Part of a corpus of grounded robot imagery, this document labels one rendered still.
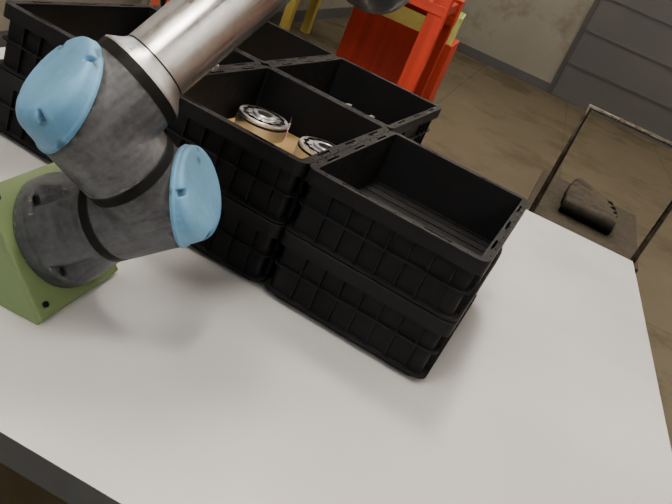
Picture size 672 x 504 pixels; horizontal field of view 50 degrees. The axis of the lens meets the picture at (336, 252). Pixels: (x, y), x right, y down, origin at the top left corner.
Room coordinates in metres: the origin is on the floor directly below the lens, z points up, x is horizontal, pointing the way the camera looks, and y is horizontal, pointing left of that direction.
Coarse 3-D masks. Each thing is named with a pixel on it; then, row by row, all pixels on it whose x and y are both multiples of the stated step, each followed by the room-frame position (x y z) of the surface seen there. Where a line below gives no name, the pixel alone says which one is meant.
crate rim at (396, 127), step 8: (272, 64) 1.47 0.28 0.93; (280, 64) 1.50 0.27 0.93; (288, 64) 1.53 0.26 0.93; (296, 64) 1.56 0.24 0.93; (304, 64) 1.60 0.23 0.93; (312, 64) 1.65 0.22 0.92; (352, 64) 1.81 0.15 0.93; (368, 72) 1.80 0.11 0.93; (384, 80) 1.79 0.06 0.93; (312, 88) 1.42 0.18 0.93; (400, 88) 1.78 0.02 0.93; (328, 96) 1.41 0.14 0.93; (416, 96) 1.77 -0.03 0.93; (344, 104) 1.41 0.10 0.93; (432, 104) 1.76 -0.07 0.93; (360, 112) 1.40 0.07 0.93; (424, 112) 1.63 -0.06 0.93; (432, 112) 1.67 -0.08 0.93; (376, 120) 1.39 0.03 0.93; (400, 120) 1.47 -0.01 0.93; (408, 120) 1.50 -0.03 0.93; (416, 120) 1.55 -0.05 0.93; (424, 120) 1.62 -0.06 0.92; (392, 128) 1.39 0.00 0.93; (400, 128) 1.44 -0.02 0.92; (408, 128) 1.51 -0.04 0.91
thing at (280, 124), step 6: (240, 108) 1.32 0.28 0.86; (246, 108) 1.35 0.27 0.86; (252, 108) 1.36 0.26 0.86; (264, 108) 1.39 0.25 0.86; (246, 114) 1.31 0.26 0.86; (252, 114) 1.32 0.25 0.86; (276, 114) 1.38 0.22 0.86; (252, 120) 1.29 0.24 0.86; (258, 120) 1.31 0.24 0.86; (264, 120) 1.32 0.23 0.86; (276, 120) 1.35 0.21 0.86; (282, 120) 1.37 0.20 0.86; (264, 126) 1.29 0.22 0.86; (270, 126) 1.30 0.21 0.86; (276, 126) 1.31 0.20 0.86; (282, 126) 1.33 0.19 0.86
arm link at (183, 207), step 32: (160, 160) 0.73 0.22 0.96; (192, 160) 0.77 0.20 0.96; (128, 192) 0.70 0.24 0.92; (160, 192) 0.72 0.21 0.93; (192, 192) 0.74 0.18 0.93; (96, 224) 0.73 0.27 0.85; (128, 224) 0.72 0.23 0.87; (160, 224) 0.72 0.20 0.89; (192, 224) 0.73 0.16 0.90; (128, 256) 0.75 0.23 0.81
